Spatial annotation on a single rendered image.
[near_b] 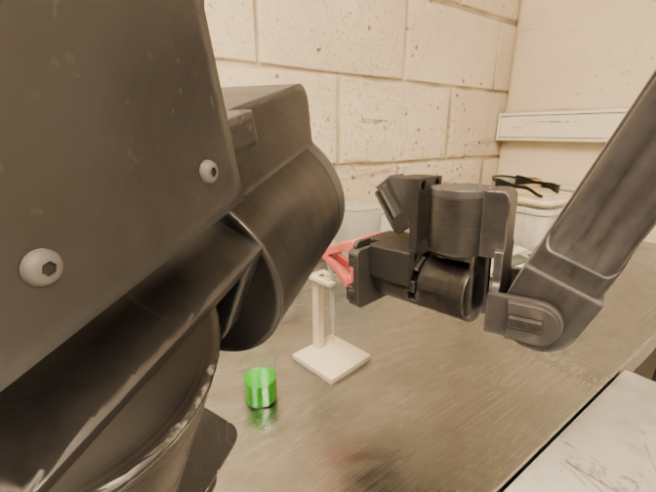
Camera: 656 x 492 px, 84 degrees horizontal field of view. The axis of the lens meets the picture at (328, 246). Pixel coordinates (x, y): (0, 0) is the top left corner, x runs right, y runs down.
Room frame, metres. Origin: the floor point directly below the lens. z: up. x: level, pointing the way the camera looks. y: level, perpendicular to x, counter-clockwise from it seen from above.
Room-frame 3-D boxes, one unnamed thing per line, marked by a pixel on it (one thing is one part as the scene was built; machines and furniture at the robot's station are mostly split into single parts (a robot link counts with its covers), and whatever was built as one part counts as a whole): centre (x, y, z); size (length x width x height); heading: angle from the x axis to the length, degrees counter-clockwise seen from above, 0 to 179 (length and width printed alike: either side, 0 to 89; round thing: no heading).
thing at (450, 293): (0.33, -0.12, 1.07); 0.07 x 0.06 x 0.07; 44
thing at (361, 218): (0.85, -0.05, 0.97); 0.18 x 0.13 x 0.15; 109
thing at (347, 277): (0.43, -0.04, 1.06); 0.09 x 0.07 x 0.07; 44
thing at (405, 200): (0.38, -0.08, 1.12); 0.07 x 0.06 x 0.11; 134
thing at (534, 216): (1.13, -0.62, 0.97); 0.37 x 0.31 x 0.14; 123
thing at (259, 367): (0.37, 0.08, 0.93); 0.04 x 0.04 x 0.06
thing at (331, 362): (0.45, -0.01, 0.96); 0.08 x 0.08 x 0.13; 44
